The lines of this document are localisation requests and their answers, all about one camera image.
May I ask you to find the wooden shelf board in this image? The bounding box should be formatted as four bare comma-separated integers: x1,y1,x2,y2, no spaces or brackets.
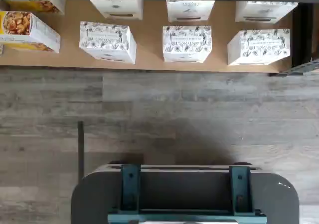
0,0,296,73

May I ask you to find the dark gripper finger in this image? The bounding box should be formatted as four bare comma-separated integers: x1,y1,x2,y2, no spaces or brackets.
228,166,255,215
120,164,142,215

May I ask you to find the white floral print box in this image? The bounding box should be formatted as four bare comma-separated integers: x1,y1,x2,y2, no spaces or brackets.
79,20,137,65
234,0,299,24
162,25,213,63
88,0,144,21
166,0,216,22
227,28,291,66

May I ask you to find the yellow white granola box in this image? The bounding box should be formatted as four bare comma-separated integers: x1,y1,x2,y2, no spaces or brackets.
0,10,61,54
1,0,66,16

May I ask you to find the thin dark rod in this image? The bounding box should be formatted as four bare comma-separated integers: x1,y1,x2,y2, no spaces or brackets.
77,120,85,185

